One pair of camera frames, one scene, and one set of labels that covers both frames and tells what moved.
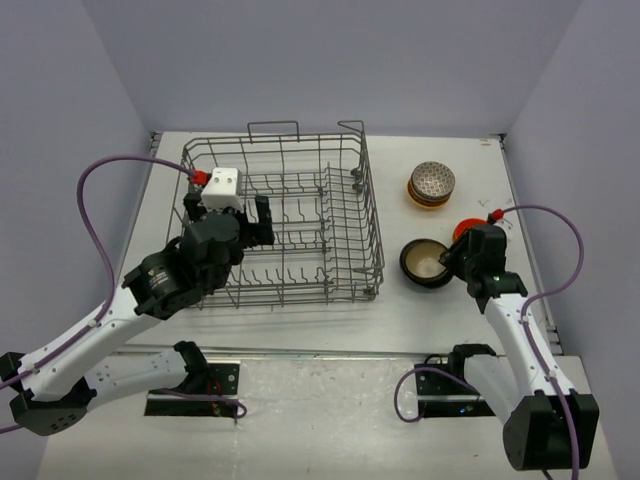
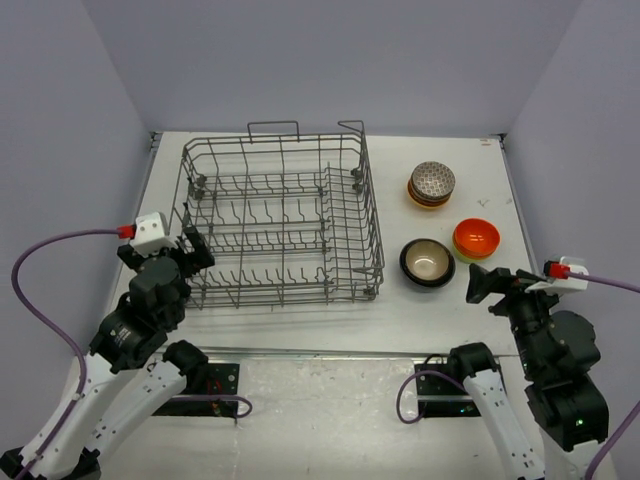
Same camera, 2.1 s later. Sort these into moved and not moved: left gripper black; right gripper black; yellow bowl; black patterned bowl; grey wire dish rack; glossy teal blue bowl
Moved: left gripper black; glossy teal blue bowl; right gripper black
Not moved: black patterned bowl; yellow bowl; grey wire dish rack
